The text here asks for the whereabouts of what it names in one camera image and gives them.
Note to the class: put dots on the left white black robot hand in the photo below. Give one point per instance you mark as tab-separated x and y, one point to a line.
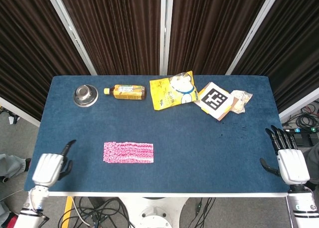
47	168

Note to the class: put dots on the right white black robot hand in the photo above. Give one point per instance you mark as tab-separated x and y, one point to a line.
294	165

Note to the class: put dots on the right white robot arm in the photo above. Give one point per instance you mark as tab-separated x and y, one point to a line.
304	208

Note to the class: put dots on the pink patterned cloth strip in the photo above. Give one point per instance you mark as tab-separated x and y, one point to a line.
128	152

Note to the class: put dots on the grey clothed person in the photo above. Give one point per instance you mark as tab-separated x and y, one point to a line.
314	163

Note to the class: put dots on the grey trouser leg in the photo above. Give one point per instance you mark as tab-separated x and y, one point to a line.
11	164

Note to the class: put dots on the small steel bowl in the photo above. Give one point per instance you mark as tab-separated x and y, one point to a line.
85	96

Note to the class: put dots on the clear wrapped pastry packet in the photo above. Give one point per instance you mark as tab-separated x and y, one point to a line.
241	100

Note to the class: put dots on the black-white marker board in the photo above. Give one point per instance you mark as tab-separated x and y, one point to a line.
214	99

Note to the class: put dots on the yellow-label tea bottle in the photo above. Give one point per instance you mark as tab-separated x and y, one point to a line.
128	92

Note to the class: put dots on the dark brown pleated curtain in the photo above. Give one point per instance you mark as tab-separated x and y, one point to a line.
25	43
211	31
294	46
117	31

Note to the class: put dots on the blue felt table mat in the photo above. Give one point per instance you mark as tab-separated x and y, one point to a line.
174	138

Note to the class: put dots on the yellow snack bag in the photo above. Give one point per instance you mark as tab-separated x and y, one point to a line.
169	94

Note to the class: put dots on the white screen frame rail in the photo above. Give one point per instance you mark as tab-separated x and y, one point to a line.
17	112
299	108

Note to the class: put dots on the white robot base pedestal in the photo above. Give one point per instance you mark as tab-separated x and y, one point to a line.
154	213

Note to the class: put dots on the white screen frame post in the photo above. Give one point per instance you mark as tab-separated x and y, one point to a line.
71	33
254	33
165	31

